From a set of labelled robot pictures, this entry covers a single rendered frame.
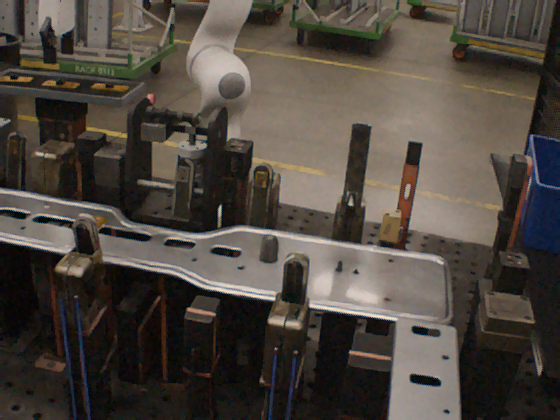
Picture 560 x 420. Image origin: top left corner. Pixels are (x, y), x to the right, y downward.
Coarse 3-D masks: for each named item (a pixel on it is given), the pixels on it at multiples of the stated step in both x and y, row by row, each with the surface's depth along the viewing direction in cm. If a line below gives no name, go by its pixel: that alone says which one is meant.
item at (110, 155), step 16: (112, 144) 142; (96, 160) 136; (112, 160) 135; (96, 176) 137; (112, 176) 137; (96, 192) 139; (112, 192) 138; (112, 272) 148; (128, 272) 150; (112, 288) 150; (128, 288) 151
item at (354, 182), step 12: (360, 132) 120; (360, 144) 124; (348, 156) 124; (360, 156) 125; (348, 168) 125; (360, 168) 125; (348, 180) 125; (360, 180) 125; (360, 192) 125; (360, 204) 126
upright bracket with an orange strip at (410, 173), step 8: (408, 144) 121; (416, 144) 121; (408, 152) 122; (416, 152) 122; (408, 160) 123; (416, 160) 122; (408, 168) 123; (416, 168) 123; (408, 176) 124; (416, 176) 124; (400, 192) 125; (400, 200) 126; (408, 200) 126; (400, 208) 127; (408, 208) 126; (408, 216) 127; (400, 224) 128; (408, 224) 128; (400, 240) 130; (400, 248) 130; (384, 328) 139
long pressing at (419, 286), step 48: (0, 192) 134; (0, 240) 118; (48, 240) 118; (192, 240) 123; (240, 240) 124; (288, 240) 126; (336, 240) 126; (240, 288) 110; (336, 288) 112; (384, 288) 113; (432, 288) 114
